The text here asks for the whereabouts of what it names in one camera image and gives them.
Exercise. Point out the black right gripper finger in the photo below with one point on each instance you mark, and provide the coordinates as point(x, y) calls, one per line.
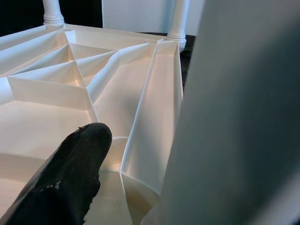
point(68, 175)

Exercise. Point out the white plastic table top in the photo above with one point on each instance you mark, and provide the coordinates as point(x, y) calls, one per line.
point(82, 93)

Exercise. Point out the white tapered plastic table leg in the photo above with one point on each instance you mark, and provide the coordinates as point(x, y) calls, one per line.
point(234, 117)
point(178, 16)
point(52, 11)

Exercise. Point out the black shiny table cloth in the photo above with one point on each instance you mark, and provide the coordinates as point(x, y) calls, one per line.
point(188, 61)

